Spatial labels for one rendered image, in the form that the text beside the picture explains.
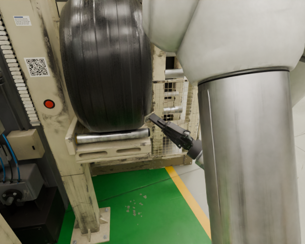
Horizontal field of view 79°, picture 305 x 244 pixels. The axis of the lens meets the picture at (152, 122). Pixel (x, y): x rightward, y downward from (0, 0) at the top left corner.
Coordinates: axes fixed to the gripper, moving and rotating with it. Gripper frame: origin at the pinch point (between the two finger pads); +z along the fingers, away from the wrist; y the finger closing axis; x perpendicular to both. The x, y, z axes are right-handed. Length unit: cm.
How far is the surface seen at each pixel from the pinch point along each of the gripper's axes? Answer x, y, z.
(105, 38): -0.5, -25.4, 23.7
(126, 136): -8.2, 16.0, 10.3
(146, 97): 0.2, -9.6, 6.5
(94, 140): -19.1, 16.3, 20.1
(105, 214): -43, 104, 6
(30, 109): -28, 9, 48
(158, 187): 3, 115, -15
